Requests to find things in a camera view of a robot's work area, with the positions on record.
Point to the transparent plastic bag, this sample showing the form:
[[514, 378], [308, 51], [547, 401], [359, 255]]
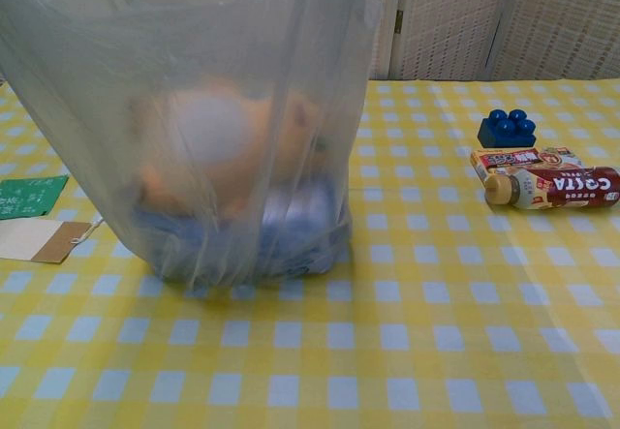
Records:
[[97, 109]]

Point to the yellow checkered tablecloth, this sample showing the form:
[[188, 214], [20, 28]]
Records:
[[436, 327]]

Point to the blue soft package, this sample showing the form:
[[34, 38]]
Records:
[[302, 257]]

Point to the orange plush toy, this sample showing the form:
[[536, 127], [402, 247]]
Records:
[[293, 124]]

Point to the yellow red snack box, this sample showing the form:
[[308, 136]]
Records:
[[504, 160]]

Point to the blue toy building block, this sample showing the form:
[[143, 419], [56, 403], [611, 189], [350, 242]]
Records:
[[504, 131]]

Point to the beige woven folding screen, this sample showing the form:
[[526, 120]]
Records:
[[450, 12]]

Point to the Costa biscuit tube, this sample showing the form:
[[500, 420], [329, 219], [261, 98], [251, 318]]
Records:
[[567, 189]]

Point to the beige and brown paper envelope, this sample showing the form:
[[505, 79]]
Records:
[[39, 242]]

